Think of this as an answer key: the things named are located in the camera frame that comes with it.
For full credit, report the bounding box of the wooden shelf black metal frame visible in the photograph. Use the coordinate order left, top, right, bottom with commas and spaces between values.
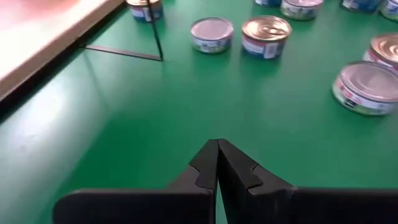
0, 0, 164, 116

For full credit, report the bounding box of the Wild Planet tuna can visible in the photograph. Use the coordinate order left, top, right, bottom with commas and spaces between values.
254, 0, 283, 7
341, 0, 384, 13
362, 33, 398, 72
126, 0, 165, 23
241, 15, 293, 60

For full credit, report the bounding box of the Bumble Bee tuna can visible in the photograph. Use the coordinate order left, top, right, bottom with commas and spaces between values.
190, 17, 234, 54
280, 0, 324, 22
331, 60, 398, 116
379, 0, 398, 22

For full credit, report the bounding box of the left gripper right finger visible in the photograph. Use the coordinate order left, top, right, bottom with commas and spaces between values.
217, 139, 398, 224

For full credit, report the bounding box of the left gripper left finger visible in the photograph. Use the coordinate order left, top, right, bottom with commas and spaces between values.
52, 139, 220, 224

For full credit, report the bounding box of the green table mat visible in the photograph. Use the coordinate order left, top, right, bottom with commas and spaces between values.
0, 0, 398, 224

